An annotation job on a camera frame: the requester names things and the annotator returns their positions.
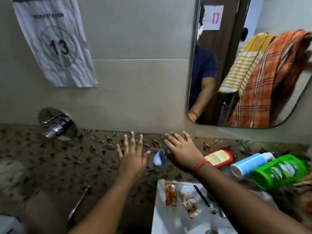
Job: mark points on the person's left hand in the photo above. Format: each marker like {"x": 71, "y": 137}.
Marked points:
{"x": 131, "y": 160}

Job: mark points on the person's right hand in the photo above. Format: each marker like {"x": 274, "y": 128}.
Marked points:
{"x": 185, "y": 153}

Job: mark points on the grey silicone squeeze bottle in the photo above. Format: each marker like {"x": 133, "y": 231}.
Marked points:
{"x": 159, "y": 157}

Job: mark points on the red bottle with yellow label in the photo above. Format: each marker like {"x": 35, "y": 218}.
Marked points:
{"x": 220, "y": 157}

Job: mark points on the black comb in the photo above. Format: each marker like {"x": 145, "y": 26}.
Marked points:
{"x": 201, "y": 196}

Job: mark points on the small yellow red packet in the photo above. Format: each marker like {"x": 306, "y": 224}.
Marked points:
{"x": 191, "y": 209}

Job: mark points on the blue white pump bottle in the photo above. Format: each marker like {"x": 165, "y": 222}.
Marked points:
{"x": 248, "y": 164}

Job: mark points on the white wash basin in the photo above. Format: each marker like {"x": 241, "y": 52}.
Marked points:
{"x": 170, "y": 221}

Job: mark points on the green pump bottle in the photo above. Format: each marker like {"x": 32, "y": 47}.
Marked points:
{"x": 280, "y": 170}

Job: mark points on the orange plaid towel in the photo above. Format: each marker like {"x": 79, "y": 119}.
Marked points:
{"x": 307, "y": 194}

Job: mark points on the person's left forearm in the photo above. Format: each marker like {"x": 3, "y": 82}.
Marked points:
{"x": 107, "y": 207}

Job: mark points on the person's right forearm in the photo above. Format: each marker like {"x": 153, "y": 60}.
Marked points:
{"x": 239, "y": 202}

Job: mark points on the basin faucet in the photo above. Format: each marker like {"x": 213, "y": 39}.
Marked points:
{"x": 222, "y": 213}

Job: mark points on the white crumpled paper sign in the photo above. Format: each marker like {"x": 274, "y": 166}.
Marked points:
{"x": 56, "y": 46}

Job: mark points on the white toilet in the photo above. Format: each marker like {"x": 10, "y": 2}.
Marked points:
{"x": 9, "y": 226}

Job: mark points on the chrome wall valve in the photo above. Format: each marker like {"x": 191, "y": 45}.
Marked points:
{"x": 57, "y": 126}

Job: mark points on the rounded wall mirror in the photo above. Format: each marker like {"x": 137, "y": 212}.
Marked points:
{"x": 243, "y": 70}

